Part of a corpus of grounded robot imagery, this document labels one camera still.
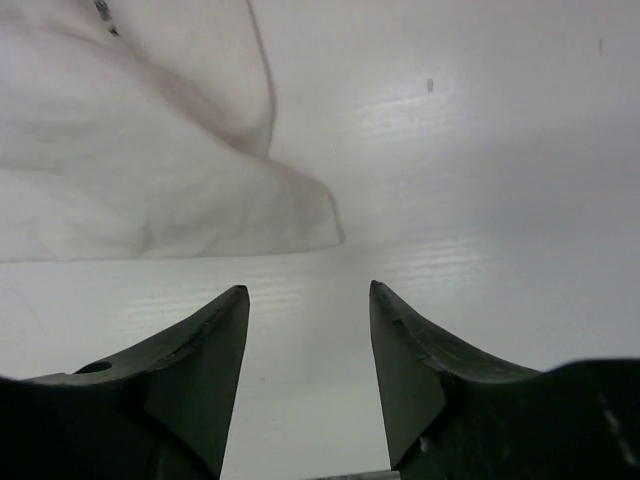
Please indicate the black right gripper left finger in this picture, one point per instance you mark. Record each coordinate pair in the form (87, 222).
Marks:
(160, 409)

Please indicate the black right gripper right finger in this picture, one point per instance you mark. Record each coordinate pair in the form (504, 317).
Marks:
(453, 411)

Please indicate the white and green t-shirt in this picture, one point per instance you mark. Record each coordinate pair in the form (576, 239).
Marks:
(142, 129)

